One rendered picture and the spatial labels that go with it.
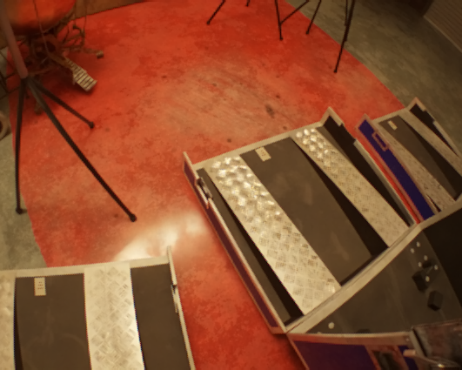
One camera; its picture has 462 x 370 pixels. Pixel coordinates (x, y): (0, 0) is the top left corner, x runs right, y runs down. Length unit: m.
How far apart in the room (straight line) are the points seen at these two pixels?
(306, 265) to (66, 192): 1.05
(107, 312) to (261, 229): 0.66
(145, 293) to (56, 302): 0.37
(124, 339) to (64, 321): 0.26
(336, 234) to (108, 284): 0.99
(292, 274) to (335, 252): 0.31
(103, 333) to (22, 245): 0.53
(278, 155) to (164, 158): 0.56
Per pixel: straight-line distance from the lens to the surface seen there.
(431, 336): 0.51
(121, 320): 1.03
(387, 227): 1.34
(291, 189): 1.30
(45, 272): 1.20
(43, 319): 1.19
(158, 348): 1.06
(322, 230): 1.28
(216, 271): 1.10
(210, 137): 1.37
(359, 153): 1.53
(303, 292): 1.02
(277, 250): 1.05
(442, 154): 2.18
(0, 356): 1.23
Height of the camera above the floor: 1.08
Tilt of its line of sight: 60 degrees down
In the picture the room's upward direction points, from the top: 22 degrees clockwise
